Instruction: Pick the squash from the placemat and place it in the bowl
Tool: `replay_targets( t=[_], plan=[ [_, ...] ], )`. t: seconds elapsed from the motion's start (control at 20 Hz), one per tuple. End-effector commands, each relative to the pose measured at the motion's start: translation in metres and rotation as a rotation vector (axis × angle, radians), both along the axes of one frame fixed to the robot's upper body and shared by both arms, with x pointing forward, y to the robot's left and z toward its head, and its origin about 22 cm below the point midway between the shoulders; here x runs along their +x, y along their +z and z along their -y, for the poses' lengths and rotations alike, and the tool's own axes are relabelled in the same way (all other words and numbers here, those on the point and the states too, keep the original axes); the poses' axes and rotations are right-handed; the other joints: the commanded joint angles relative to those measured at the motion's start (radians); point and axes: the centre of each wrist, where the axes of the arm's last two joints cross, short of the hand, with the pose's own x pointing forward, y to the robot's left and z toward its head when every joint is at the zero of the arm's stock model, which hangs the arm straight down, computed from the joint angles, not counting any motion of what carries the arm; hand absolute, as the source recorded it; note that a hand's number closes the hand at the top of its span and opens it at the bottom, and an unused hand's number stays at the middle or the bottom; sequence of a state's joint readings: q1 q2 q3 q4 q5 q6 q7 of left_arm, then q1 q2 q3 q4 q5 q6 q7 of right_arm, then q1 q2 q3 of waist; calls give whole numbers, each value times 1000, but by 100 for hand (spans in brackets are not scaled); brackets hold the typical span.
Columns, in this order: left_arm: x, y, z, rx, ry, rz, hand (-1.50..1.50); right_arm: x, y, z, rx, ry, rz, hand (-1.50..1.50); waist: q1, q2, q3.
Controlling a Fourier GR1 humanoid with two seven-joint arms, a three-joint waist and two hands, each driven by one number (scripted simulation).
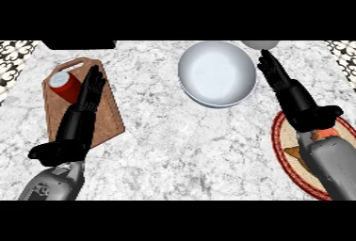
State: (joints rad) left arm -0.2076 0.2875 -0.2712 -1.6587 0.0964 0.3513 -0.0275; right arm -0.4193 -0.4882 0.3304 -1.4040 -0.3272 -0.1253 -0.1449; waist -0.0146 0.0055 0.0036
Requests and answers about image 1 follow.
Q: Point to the pale grey round object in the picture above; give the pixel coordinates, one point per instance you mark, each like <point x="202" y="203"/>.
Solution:
<point x="260" y="44"/>

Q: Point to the brown wooden cutting board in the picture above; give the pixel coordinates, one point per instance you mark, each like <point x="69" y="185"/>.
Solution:
<point x="106" y="116"/>

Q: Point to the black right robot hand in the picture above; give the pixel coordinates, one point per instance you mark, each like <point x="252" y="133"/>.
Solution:
<point x="301" y="103"/>

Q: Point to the white bowl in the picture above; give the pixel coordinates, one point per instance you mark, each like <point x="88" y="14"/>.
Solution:
<point x="217" y="73"/>

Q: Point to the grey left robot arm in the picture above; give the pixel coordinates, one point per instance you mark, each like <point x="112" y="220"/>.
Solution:
<point x="54" y="183"/>

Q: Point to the orange squash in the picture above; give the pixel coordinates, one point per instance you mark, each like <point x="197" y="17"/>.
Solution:
<point x="322" y="134"/>

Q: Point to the red can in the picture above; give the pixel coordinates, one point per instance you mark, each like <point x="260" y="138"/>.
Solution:
<point x="65" y="86"/>

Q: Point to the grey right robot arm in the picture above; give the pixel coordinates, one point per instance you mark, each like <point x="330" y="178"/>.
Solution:
<point x="330" y="166"/>

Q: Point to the black appliance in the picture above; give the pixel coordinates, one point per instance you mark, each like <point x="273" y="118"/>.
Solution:
<point x="78" y="44"/>

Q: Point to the round red-rimmed woven placemat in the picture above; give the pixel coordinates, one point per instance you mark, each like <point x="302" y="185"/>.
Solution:
<point x="285" y="139"/>

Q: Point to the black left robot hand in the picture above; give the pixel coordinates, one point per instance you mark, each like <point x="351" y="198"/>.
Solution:
<point x="75" y="124"/>

